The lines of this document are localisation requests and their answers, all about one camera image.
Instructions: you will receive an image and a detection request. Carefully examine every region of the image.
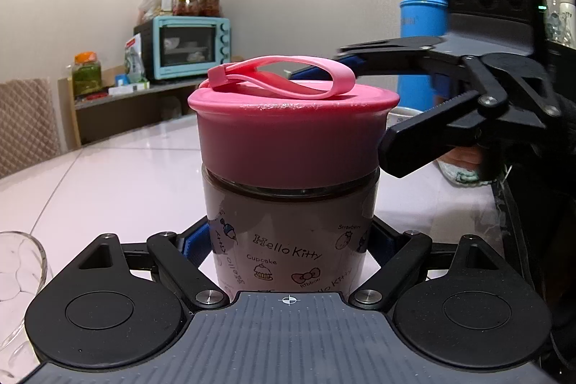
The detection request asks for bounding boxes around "clear plastic food bag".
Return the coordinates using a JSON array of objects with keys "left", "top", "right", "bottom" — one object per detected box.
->
[{"left": 137, "top": 0, "right": 158, "bottom": 25}]

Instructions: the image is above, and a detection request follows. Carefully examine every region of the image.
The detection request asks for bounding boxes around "floral print mug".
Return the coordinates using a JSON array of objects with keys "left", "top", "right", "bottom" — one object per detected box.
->
[{"left": 438, "top": 145, "right": 493, "bottom": 188}]

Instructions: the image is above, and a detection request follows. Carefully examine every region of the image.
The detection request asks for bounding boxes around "pink bottle cap with loop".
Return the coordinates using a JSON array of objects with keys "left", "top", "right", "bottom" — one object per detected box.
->
[{"left": 188, "top": 55, "right": 400, "bottom": 191}]

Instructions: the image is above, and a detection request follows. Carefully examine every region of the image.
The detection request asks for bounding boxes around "clear plastic bottle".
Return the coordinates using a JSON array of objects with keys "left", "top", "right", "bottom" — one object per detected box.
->
[{"left": 546, "top": 0, "right": 576, "bottom": 47}]

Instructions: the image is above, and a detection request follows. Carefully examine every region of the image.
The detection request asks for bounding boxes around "red and green printed box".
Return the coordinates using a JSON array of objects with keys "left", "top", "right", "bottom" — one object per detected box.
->
[{"left": 123, "top": 34, "right": 149, "bottom": 81}]

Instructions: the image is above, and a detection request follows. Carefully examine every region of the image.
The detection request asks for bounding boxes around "wooden side shelf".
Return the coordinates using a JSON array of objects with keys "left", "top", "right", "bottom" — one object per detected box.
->
[{"left": 58, "top": 69, "right": 212, "bottom": 151}]

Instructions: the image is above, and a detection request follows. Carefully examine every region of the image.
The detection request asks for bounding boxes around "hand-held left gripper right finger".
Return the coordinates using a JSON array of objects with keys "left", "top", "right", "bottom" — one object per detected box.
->
[{"left": 350, "top": 217, "right": 500, "bottom": 310}]

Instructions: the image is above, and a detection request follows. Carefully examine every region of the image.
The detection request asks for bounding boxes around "blue thermos flask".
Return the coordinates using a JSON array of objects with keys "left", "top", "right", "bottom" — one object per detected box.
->
[{"left": 398, "top": 0, "right": 451, "bottom": 110}]

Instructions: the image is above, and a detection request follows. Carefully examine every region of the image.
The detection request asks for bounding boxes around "clear dimpled glass cup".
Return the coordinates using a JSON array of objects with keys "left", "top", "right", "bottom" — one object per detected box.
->
[{"left": 0, "top": 231, "right": 48, "bottom": 351}]

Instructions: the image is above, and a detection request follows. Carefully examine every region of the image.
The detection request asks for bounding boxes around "teal toaster oven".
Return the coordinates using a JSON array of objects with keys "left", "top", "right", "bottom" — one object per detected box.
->
[{"left": 134, "top": 16, "right": 231, "bottom": 81}]

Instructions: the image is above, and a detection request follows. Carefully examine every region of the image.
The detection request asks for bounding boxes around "flat green and white box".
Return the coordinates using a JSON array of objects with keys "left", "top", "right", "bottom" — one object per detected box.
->
[{"left": 108, "top": 80, "right": 151, "bottom": 95}]

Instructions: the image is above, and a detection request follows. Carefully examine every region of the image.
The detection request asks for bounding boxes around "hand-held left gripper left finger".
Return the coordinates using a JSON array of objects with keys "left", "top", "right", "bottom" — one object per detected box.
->
[{"left": 74, "top": 217, "right": 229, "bottom": 309}]

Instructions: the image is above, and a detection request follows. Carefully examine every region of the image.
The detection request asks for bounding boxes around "small jar with red contents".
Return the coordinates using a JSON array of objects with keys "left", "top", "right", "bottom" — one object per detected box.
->
[{"left": 173, "top": 0, "right": 200, "bottom": 17}]

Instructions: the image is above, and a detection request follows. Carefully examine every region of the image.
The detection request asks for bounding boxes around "green jar with orange lid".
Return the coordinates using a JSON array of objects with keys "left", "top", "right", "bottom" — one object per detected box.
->
[{"left": 72, "top": 52, "right": 103, "bottom": 97}]

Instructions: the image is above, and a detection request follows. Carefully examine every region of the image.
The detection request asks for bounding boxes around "beige quilted chair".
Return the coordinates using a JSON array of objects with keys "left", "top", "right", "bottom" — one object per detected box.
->
[{"left": 0, "top": 77, "right": 62, "bottom": 180}]

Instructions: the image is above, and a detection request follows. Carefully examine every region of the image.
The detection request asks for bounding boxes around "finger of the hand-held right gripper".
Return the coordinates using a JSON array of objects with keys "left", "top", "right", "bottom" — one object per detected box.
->
[
  {"left": 378, "top": 89, "right": 484, "bottom": 179},
  {"left": 288, "top": 35, "right": 469, "bottom": 81}
]

